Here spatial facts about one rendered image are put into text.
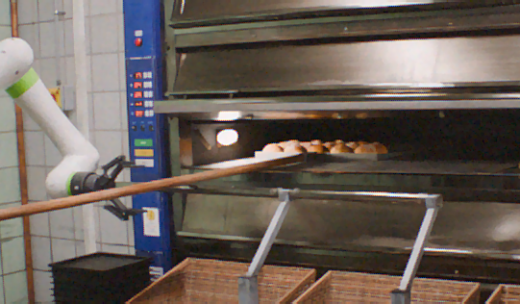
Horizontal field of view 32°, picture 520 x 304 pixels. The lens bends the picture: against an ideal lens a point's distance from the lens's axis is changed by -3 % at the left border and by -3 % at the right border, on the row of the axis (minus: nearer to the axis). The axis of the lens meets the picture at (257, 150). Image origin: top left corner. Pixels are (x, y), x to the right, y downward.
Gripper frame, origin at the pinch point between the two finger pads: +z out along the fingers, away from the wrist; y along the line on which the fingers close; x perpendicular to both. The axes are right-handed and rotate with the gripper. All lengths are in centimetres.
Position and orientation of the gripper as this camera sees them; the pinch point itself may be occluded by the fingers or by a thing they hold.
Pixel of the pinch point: (140, 189)
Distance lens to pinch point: 284.1
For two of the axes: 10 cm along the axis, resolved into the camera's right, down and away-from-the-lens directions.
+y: 0.4, 10.0, 0.8
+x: -5.6, 0.9, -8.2
